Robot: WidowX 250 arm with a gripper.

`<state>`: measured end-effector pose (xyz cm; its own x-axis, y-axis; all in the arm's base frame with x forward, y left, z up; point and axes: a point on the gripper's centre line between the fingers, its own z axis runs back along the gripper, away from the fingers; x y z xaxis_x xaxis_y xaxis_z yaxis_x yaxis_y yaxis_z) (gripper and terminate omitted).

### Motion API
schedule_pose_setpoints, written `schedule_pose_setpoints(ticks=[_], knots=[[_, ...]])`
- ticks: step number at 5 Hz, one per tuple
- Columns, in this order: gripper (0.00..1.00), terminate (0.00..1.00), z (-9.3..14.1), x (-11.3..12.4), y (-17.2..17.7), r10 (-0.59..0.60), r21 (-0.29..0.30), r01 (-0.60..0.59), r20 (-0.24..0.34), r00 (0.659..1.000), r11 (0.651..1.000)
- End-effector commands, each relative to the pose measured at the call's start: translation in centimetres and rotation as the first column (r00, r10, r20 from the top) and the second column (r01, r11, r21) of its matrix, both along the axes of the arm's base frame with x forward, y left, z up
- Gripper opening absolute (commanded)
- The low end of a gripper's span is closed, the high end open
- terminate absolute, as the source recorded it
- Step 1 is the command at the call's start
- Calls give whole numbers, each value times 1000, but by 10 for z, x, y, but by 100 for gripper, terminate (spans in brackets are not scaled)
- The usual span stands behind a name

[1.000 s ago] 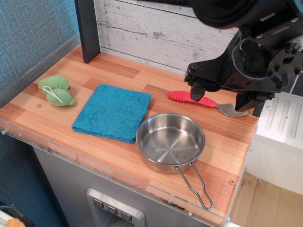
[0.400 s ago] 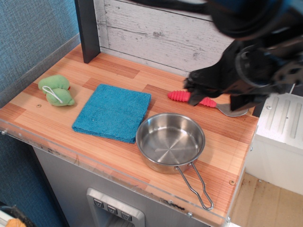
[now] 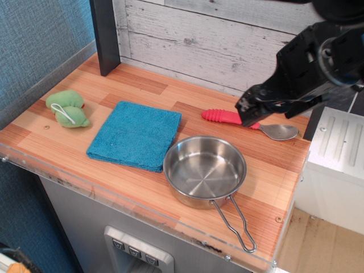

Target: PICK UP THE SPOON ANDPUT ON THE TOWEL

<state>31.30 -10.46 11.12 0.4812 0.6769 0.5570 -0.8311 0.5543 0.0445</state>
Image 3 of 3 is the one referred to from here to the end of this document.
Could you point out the clear acrylic edge guard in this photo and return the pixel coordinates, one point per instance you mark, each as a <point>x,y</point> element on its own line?
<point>273,171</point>

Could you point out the dark grey post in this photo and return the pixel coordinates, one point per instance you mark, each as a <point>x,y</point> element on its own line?
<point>105,34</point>
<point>314,121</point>

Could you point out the steel pan with wire handle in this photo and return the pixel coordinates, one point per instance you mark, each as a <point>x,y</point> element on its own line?
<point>205,172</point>

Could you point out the red handled metal spoon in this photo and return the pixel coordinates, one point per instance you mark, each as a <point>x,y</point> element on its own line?
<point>275,132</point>

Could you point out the grey toy dispenser panel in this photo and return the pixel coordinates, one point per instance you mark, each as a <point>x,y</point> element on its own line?
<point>130,254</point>

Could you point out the green plush toy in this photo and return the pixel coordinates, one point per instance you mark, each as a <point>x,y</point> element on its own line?
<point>68,108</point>

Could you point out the dark grey right post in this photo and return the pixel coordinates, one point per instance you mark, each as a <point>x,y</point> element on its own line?
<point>314,121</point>

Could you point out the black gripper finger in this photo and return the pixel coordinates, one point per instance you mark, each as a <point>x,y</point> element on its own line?
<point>250,110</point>

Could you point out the yellow black object corner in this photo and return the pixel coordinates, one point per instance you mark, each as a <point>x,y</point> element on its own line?
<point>14,260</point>

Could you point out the dark grey left post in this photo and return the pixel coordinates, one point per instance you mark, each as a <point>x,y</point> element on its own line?
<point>105,34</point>

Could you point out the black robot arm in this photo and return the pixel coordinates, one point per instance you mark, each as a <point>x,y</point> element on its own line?
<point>346,14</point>

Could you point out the white ribbed appliance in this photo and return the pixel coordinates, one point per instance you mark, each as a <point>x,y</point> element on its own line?
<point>331,186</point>

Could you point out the blue folded cloth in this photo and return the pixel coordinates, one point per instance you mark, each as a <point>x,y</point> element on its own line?
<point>135,135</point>

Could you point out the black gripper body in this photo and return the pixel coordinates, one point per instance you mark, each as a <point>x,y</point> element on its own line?
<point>308,68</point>

